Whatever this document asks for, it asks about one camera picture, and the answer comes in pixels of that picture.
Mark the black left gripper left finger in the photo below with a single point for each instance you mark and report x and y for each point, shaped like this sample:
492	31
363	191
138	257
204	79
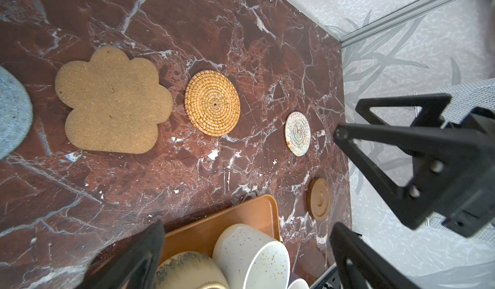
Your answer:
133	268

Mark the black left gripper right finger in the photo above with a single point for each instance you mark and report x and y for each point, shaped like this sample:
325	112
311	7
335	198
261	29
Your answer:
359	266

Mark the white speckled mug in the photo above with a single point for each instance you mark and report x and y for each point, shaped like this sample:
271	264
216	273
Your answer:
249	258

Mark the multicolour stitched round coaster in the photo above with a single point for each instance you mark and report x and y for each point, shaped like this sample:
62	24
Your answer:
297	133

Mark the woven rattan round coaster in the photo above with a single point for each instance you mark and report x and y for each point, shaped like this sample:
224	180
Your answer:
212	103

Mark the white purple mug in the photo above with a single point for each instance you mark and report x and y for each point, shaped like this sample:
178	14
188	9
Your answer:
298	283

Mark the beige glazed ceramic mug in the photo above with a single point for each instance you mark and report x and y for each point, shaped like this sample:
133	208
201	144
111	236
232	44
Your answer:
189	270

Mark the round wooden coaster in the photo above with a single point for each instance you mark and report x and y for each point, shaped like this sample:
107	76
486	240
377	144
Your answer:
318	199

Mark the orange wooden tray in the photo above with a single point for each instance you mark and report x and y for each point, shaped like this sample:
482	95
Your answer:
259	213

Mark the light blue woven coaster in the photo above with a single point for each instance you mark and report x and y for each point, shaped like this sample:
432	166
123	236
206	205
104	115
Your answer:
16	113

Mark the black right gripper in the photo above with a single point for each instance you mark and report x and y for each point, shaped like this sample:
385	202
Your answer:
464	180

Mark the cork paw-shaped coaster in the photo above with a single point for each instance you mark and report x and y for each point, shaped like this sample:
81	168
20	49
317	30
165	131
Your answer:
117	103

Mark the aluminium frame post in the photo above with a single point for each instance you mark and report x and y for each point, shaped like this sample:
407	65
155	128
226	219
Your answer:
414	10

